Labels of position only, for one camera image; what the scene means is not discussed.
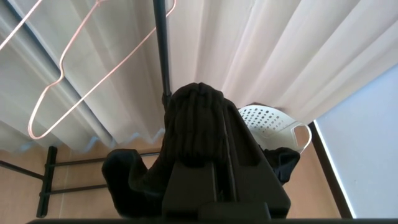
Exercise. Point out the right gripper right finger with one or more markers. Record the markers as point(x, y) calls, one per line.
point(255, 183)

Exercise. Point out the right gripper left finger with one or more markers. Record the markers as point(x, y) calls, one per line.
point(186, 186)

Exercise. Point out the black shorts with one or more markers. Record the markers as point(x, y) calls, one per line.
point(192, 124)

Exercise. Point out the pink clothes hanger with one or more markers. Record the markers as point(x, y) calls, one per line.
point(93, 88)
point(20, 25)

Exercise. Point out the white laundry basket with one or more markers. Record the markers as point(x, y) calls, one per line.
point(273, 124)

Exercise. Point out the black clothes rack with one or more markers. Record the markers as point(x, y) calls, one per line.
point(161, 46)

